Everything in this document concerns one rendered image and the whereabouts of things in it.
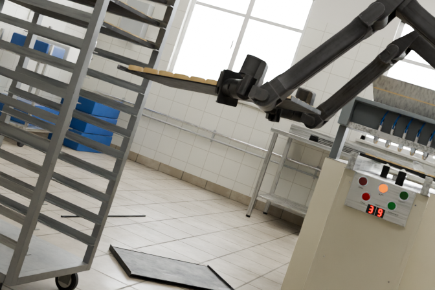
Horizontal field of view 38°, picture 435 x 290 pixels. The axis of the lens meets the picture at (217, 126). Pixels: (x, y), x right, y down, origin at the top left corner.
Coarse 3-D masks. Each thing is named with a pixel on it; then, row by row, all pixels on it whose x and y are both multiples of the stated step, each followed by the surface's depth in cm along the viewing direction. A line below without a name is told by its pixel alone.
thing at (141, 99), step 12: (168, 12) 250; (168, 24) 250; (156, 60) 251; (144, 84) 251; (144, 96) 251; (132, 120) 252; (132, 132) 251; (120, 168) 252; (108, 192) 253; (108, 204) 252; (96, 228) 253; (96, 240) 253
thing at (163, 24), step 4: (68, 0) 266; (80, 4) 265; (84, 4) 262; (112, 12) 257; (124, 16) 254; (136, 20) 253; (156, 20) 252; (160, 20) 251; (148, 24) 252; (152, 24) 249; (160, 24) 251; (164, 24) 250; (164, 28) 249
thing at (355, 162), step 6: (354, 156) 247; (360, 156) 256; (348, 162) 248; (354, 162) 248; (360, 162) 265; (366, 162) 290; (372, 162) 318; (378, 162) 350; (354, 168) 252; (360, 168) 272; (366, 168) 299; (372, 168) 329; (378, 168) 365
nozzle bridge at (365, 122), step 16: (352, 112) 326; (368, 112) 326; (384, 112) 324; (400, 112) 313; (352, 128) 330; (368, 128) 321; (384, 128) 323; (400, 128) 321; (416, 128) 319; (432, 128) 316; (336, 144) 332; (416, 144) 313; (432, 144) 316
